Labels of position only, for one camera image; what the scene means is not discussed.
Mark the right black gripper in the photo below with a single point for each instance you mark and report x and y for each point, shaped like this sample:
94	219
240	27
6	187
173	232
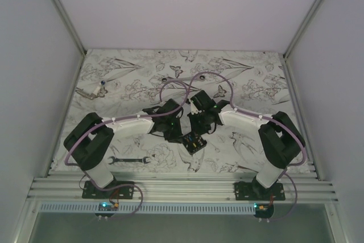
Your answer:
195	129

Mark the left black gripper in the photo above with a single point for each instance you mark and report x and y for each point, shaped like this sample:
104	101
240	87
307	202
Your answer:
177	137

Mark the black fuse box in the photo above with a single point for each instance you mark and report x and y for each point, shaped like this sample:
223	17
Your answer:
193	142

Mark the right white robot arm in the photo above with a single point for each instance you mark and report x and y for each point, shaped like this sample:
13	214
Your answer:
279	138

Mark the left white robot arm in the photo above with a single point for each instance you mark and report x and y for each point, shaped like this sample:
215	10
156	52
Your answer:
89	141

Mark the silver ratchet wrench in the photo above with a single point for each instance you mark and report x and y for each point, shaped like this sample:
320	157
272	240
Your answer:
168	79

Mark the floral patterned table mat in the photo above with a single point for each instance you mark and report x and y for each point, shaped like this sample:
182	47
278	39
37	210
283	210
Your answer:
253	80

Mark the black open-end wrench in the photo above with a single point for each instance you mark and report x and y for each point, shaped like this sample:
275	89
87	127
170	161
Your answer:
143	160

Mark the silver metal clamp tool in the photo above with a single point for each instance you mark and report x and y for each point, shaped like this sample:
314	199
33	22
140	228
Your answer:
82	93

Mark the left controller board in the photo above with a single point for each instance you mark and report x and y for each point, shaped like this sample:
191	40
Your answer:
106	210

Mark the controller board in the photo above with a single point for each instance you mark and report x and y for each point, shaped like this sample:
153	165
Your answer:
106	210
264	212

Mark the right controller board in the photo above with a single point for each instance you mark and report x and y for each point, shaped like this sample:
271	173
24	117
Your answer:
264	212

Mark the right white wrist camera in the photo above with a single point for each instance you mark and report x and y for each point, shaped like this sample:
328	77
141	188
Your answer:
194	108

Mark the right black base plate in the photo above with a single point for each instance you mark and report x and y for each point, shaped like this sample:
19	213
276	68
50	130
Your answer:
245	191

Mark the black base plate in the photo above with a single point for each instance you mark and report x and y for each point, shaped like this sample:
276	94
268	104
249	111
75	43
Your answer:
115	190
245	191

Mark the right aluminium corner post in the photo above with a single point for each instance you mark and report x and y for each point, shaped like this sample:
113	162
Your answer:
303	26

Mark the aluminium corner post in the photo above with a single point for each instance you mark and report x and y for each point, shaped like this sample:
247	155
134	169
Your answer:
69	25
303	26

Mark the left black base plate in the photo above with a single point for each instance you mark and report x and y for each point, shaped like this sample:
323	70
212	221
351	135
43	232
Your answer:
115	190

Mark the aluminium rail frame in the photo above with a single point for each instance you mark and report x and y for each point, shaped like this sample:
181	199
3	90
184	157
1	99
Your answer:
305	188

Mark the white slotted cable duct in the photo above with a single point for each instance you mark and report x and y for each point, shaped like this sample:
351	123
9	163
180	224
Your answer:
153	208

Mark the left aluminium corner post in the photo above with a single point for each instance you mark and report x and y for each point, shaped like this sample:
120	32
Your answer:
69	25

